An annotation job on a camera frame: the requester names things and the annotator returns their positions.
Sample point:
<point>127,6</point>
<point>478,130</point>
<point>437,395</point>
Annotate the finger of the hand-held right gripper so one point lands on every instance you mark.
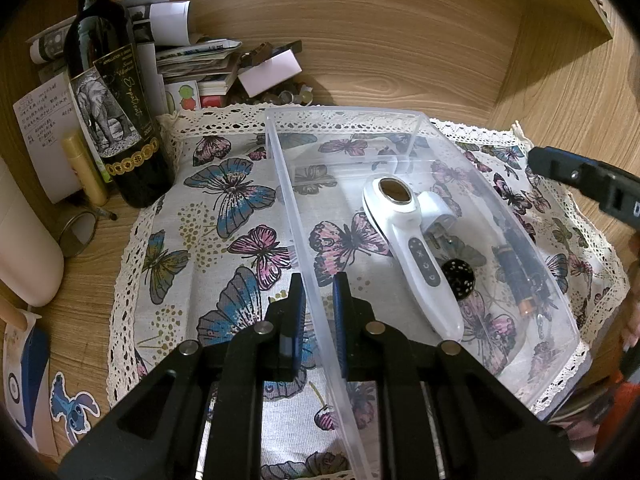
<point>580,172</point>

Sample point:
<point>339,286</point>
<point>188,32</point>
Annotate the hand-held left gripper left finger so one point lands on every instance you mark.
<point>298,312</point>

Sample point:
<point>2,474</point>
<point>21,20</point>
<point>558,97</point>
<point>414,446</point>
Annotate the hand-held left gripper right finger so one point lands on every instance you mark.
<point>341,320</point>

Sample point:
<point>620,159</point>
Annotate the clear plastic storage box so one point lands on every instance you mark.
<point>295,200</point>

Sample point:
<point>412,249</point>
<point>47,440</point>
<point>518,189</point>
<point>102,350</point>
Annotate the person's right hand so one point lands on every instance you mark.
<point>632,317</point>

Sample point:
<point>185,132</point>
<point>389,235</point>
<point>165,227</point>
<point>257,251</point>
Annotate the white handheld massager device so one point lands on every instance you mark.
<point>425,260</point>

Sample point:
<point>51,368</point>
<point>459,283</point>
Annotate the butterfly print lace cloth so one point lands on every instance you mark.
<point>225,240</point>

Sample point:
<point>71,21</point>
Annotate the dark cylindrical tube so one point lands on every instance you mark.
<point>517,275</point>

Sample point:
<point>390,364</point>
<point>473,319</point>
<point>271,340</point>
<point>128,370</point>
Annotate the black perforated disc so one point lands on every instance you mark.
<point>457,279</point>

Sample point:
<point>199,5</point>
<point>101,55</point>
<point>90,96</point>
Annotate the pile of small metal caps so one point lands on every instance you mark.
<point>285,95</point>

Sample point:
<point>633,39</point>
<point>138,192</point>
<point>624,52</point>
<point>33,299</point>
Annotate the small round mirror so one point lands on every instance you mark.
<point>80,232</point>

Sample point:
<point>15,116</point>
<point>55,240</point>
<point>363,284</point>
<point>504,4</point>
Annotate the pale pink small box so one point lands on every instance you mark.
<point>270,72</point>

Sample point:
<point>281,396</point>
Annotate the fruit print card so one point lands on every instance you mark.
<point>182,95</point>

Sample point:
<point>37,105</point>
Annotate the blue cartoon sticker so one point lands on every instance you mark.
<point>70,407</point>

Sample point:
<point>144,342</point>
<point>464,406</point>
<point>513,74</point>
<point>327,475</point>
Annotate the yellow lip balm tube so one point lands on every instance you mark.
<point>85,170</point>

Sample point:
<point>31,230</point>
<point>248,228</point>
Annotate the stack of booklets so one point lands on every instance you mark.
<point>195,60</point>

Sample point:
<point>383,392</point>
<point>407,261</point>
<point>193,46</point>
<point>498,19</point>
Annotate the blue and white card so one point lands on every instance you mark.
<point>27,375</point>

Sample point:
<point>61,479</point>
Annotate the white plastic container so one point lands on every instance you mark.
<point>25,240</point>

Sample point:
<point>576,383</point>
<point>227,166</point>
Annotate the wooden stick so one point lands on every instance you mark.
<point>10,312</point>

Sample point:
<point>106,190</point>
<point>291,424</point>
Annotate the white handwritten note paper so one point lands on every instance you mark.
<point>42,125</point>

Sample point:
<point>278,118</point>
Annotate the rolled white papers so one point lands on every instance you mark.
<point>165,17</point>

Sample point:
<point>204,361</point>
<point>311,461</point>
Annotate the dark wine bottle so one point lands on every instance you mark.
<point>100,35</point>

